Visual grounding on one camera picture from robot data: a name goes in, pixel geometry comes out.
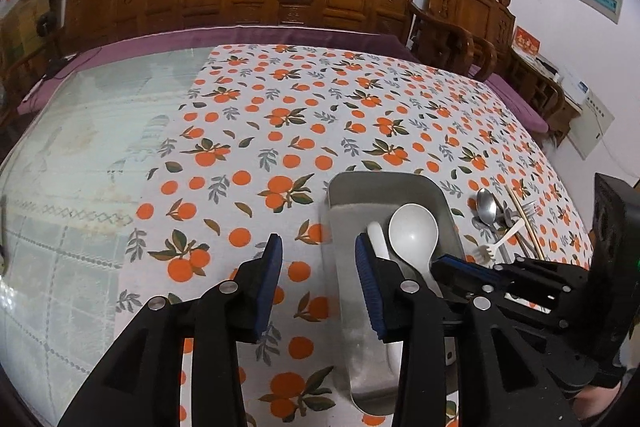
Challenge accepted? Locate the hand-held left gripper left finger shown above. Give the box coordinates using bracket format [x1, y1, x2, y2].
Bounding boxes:
[57, 233, 284, 427]

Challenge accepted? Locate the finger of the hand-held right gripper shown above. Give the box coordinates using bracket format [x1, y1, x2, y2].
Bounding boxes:
[434, 269, 578, 333]
[431, 256, 596, 295]

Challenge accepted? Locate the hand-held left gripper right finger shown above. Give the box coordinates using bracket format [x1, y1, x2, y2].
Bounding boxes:
[354, 232, 583, 427]

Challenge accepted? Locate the metal tray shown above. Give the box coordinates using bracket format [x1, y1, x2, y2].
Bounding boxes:
[320, 171, 468, 415]

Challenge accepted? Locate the large white spoon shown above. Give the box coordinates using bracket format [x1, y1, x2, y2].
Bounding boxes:
[388, 203, 446, 300]

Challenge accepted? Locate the large metal spoon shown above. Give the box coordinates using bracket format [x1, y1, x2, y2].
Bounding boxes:
[475, 187, 508, 263]

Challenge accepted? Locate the wooden chopstick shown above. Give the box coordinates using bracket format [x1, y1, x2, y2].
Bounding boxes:
[504, 185, 547, 259]
[515, 203, 546, 259]

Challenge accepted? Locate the metal fork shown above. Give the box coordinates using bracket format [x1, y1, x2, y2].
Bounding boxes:
[505, 201, 544, 228]

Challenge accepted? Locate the person's right hand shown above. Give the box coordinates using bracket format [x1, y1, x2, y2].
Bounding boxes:
[575, 384, 624, 427]

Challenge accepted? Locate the white plastic fork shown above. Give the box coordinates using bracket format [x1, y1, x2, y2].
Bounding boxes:
[477, 218, 529, 266]

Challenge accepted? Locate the small white spoon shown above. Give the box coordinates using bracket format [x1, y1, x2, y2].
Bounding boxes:
[367, 221, 397, 264]

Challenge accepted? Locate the orange print tablecloth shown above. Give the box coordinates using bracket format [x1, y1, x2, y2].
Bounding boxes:
[112, 42, 596, 427]

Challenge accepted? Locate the short purple seat cushion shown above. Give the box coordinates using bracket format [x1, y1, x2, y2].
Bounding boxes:
[467, 72, 549, 134]

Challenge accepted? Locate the wooden side table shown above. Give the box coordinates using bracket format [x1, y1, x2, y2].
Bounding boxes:
[507, 49, 568, 142]

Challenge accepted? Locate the red card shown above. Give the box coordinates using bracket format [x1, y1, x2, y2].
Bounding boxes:
[513, 27, 542, 56]

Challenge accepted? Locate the white lace table cover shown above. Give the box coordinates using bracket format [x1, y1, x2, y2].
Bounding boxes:
[0, 47, 213, 413]

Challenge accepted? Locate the carved wooden armchair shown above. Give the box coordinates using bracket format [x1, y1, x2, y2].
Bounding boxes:
[407, 0, 517, 80]

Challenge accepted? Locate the large cardboard box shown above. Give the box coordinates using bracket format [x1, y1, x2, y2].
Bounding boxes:
[0, 0, 53, 55]

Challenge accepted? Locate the white wall unit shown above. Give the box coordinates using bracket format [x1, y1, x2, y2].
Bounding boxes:
[555, 69, 616, 160]

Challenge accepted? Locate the black cable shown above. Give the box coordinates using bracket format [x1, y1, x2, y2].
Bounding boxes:
[27, 52, 78, 85]

